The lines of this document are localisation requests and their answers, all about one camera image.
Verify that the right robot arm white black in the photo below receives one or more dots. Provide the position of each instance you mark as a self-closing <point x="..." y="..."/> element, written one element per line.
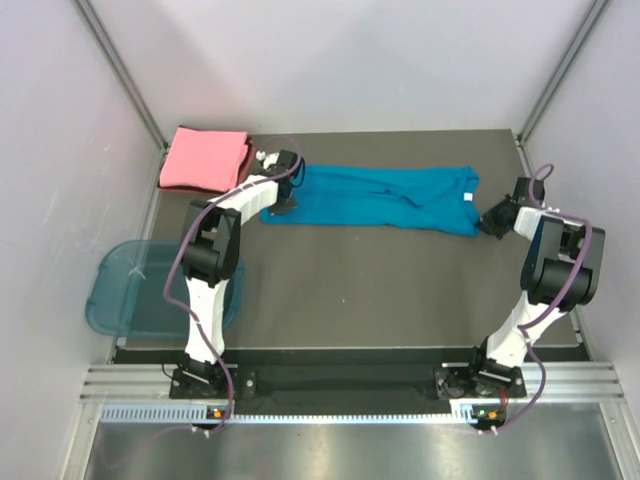
<point x="560" y="272"/>

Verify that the pink folded t shirt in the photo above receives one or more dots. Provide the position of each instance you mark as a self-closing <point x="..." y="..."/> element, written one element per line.
<point x="187" y="137"/>

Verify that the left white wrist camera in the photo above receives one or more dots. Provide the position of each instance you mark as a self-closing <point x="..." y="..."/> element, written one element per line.
<point x="264" y="160"/>

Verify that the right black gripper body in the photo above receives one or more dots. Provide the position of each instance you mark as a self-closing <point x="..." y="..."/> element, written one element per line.
<point x="492" y="220"/>

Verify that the blue translucent plastic bin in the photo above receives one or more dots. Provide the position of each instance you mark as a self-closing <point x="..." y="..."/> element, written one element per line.
<point x="127" y="297"/>

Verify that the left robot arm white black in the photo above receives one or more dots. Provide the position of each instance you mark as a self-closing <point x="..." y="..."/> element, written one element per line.
<point x="209" y="253"/>

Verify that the blue t shirt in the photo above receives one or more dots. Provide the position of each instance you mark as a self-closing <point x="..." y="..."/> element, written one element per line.
<point x="438" y="198"/>

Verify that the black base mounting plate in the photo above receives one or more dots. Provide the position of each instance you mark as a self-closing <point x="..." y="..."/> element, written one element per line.
<point x="427" y="380"/>

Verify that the grey slotted cable duct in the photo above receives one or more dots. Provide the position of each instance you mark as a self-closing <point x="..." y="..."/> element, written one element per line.
<point x="202" y="414"/>

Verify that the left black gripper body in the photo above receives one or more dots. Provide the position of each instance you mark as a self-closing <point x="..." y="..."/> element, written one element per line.
<point x="282" y="206"/>

